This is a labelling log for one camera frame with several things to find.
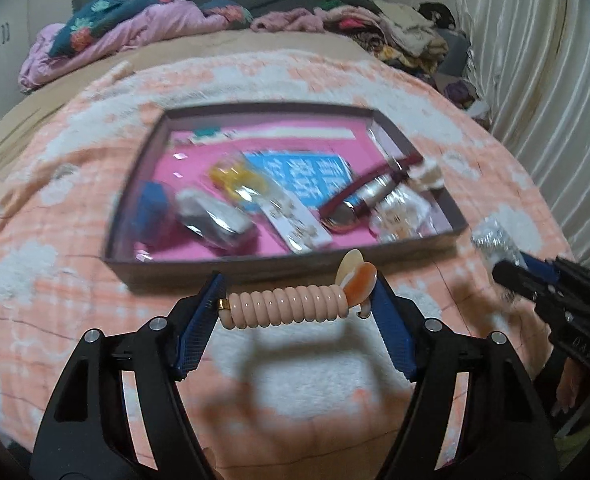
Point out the person's right hand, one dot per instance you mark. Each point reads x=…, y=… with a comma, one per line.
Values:
x=577, y=387

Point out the white wardrobe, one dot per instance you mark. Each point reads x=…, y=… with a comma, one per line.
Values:
x=0, y=45

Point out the pink fleece garment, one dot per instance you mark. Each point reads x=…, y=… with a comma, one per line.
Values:
x=290, y=20

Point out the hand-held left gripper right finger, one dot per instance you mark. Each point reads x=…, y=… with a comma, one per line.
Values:
x=392, y=325

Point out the blue-grey cushion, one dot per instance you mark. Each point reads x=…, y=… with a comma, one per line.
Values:
x=457, y=50

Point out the clear plastic bag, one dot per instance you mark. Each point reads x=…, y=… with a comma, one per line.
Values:
x=397, y=215

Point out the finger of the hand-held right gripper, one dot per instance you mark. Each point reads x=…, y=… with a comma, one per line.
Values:
x=542, y=266
x=515, y=280

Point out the white patterned strip packet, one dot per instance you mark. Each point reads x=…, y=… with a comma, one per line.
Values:
x=295, y=222

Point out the small cream hair claw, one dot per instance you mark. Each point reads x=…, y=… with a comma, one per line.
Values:
x=427, y=175

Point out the beige bedsheet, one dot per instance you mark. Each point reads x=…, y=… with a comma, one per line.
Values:
x=200, y=45

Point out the small blue box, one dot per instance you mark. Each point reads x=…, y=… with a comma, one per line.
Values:
x=151, y=200

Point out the black cloth item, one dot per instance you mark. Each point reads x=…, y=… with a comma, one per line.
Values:
x=437, y=12

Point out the crumpled silver plastic bag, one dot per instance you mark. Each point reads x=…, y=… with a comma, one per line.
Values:
x=210, y=217

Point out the small clear jewelry packet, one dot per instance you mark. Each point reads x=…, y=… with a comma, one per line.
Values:
x=495, y=242

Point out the white pleated curtain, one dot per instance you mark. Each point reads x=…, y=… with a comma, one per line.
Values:
x=550, y=85

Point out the pink floral quilt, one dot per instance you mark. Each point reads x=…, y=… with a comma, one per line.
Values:
x=140, y=25

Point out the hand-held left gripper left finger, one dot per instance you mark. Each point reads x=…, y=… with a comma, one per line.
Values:
x=202, y=320

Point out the pile of clothes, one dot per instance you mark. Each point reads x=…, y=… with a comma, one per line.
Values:
x=405, y=35

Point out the shallow brown cardboard box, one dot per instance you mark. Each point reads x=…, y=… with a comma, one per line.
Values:
x=225, y=267

